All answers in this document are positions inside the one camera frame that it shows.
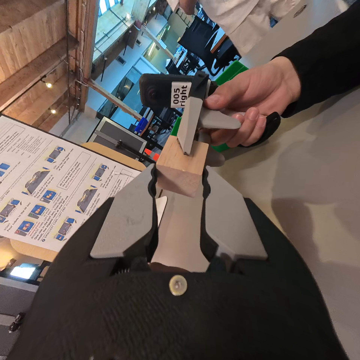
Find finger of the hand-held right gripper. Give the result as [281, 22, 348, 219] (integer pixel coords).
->
[176, 96, 204, 156]
[206, 145, 226, 167]

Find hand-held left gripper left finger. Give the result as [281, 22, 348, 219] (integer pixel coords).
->
[89, 164, 158, 260]

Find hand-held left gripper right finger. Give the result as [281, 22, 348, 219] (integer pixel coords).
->
[200, 165, 268, 261]

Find medium wooden cube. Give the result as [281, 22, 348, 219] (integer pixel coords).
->
[155, 136, 210, 198]

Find green plastic bin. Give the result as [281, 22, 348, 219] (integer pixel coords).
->
[169, 60, 250, 153]

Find person's right forearm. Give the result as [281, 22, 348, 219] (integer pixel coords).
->
[271, 3, 360, 119]

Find grey desk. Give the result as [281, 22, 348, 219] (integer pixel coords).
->
[152, 84, 360, 360]

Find person's right hand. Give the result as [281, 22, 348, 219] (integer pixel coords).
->
[202, 56, 302, 148]

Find black office chair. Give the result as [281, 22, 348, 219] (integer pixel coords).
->
[177, 15, 242, 77]

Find printed instruction sheet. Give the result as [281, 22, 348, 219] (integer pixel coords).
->
[0, 114, 142, 253]

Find grey panel cabinet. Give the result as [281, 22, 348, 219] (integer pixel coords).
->
[87, 116, 149, 161]
[0, 277, 40, 360]

